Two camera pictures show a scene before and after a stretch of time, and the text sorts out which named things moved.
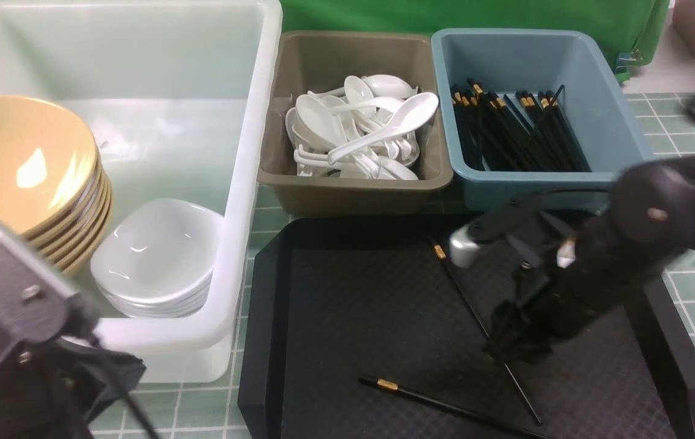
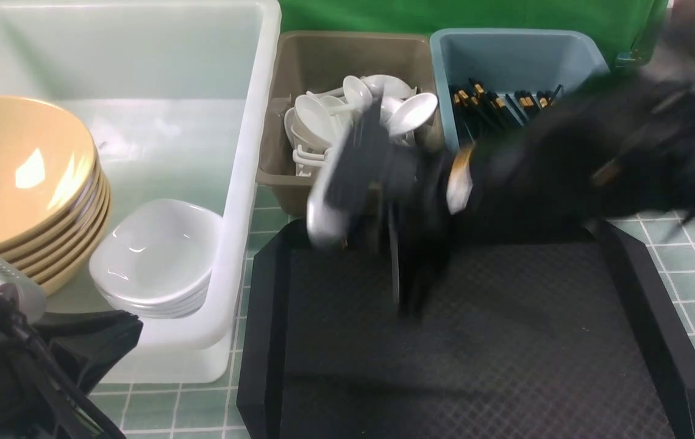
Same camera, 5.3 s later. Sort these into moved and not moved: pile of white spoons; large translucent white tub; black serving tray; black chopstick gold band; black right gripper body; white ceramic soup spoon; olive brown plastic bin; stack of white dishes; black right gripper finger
Moved: black chopstick gold band; black right gripper finger; black right gripper body
Not moved: pile of white spoons; olive brown plastic bin; stack of white dishes; black serving tray; large translucent white tub; white ceramic soup spoon
